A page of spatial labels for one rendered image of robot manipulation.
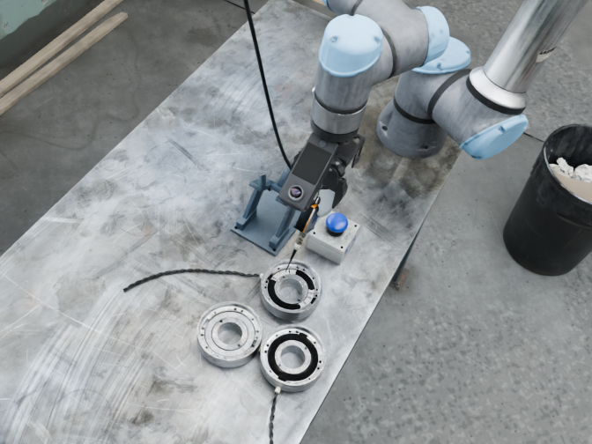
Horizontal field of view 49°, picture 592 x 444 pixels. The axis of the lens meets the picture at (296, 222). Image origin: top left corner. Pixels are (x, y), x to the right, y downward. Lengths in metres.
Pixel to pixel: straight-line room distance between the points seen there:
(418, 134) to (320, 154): 0.44
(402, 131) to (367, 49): 0.54
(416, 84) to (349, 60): 0.46
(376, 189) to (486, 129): 0.25
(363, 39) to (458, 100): 0.43
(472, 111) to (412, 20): 0.33
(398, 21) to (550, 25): 0.32
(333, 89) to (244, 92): 0.61
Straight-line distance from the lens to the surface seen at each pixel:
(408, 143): 1.35
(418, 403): 1.98
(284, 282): 1.12
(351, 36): 0.83
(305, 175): 0.93
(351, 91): 0.85
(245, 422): 1.04
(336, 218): 1.14
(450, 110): 1.23
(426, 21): 0.92
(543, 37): 1.14
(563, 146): 2.24
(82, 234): 1.22
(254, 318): 1.07
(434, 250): 2.26
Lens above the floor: 1.78
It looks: 54 degrees down
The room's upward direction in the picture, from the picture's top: 10 degrees clockwise
